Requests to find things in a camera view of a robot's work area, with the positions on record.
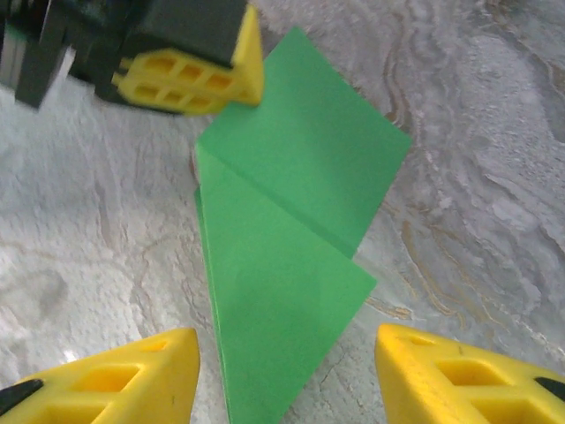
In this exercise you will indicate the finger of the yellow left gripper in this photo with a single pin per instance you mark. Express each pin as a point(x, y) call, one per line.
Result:
point(156, 105)
point(190, 31)

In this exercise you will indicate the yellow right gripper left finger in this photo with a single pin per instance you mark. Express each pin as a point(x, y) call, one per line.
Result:
point(167, 375)

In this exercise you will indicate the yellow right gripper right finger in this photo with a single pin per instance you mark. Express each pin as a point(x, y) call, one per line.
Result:
point(415, 384)

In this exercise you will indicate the green paper sheet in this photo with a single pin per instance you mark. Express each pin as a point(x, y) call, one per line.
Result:
point(287, 221)

